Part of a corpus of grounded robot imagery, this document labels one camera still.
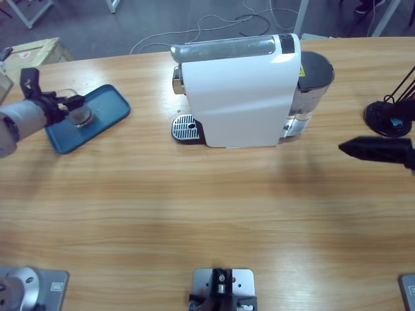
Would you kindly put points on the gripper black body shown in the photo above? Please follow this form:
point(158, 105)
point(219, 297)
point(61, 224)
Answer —
point(411, 158)
point(53, 111)

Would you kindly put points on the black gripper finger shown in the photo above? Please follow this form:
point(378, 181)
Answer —
point(376, 150)
point(76, 103)
point(55, 96)
point(405, 110)

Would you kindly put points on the clear glass with red logo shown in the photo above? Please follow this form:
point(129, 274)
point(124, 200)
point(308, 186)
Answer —
point(81, 118)

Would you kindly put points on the teal coffee capsule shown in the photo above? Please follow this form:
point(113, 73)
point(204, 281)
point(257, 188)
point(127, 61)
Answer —
point(396, 122)

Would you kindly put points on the white capsule coffee machine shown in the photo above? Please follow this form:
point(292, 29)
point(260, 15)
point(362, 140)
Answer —
point(240, 97)

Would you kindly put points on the black capsule holder stand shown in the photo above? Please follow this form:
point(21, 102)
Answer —
point(377, 111)

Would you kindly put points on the blue plastic tray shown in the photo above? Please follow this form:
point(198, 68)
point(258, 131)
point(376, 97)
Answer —
point(107, 107)

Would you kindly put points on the wooden crate with red label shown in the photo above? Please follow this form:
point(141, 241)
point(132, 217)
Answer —
point(42, 52)

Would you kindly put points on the large plywood crate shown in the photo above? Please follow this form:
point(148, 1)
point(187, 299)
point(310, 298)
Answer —
point(4, 87)

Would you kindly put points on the black plastic bag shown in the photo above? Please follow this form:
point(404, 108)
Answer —
point(6, 52)

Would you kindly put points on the black-lidded clear water tank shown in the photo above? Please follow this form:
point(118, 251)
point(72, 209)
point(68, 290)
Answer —
point(316, 68)

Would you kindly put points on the metal grate drip tray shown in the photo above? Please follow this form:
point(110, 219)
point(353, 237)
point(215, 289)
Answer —
point(183, 128)

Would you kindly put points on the dark sneaker white sole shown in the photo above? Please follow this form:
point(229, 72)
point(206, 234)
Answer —
point(369, 4)

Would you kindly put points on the white metal table frame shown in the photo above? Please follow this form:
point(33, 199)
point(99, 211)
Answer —
point(30, 23)

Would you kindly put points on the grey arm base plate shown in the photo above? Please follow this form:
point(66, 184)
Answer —
point(408, 291)
point(52, 285)

